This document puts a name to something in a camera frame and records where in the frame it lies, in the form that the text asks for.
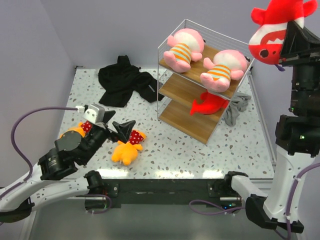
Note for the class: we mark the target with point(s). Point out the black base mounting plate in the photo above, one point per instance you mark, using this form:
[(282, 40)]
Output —
[(167, 192)]

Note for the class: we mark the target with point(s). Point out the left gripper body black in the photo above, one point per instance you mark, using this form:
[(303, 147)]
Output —
[(97, 136)]

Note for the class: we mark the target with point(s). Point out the red whale plush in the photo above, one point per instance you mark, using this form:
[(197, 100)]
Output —
[(210, 104)]

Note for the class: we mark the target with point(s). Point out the white wire wooden shelf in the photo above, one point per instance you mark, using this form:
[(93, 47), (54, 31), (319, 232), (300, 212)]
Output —
[(180, 89)]

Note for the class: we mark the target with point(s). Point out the pink striped plush doll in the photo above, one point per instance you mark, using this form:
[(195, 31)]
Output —
[(186, 46), (226, 65)]

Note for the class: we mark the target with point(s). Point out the grey crumpled cloth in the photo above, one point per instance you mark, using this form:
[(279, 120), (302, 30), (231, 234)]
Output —
[(238, 104)]

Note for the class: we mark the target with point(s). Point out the black cloth garment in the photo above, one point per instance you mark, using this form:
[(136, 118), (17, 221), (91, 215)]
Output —
[(121, 79)]

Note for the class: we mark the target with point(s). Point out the orange bear plush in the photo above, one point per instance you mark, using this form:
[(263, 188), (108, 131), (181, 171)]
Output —
[(83, 128), (126, 153)]

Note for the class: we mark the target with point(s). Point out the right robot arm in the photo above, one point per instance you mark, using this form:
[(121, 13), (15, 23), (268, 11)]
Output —
[(297, 139)]

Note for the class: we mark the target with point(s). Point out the red shark plush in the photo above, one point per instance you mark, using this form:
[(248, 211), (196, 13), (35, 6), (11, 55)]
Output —
[(267, 42)]

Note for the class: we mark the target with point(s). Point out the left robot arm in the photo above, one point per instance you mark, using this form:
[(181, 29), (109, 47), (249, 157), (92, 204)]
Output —
[(41, 185)]

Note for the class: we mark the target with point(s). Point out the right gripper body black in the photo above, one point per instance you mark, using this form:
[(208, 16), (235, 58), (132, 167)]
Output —
[(306, 70)]

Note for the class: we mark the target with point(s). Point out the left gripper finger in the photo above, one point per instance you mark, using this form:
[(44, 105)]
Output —
[(108, 115), (123, 130)]

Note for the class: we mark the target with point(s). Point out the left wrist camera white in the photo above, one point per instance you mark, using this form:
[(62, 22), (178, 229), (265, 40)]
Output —
[(92, 113)]

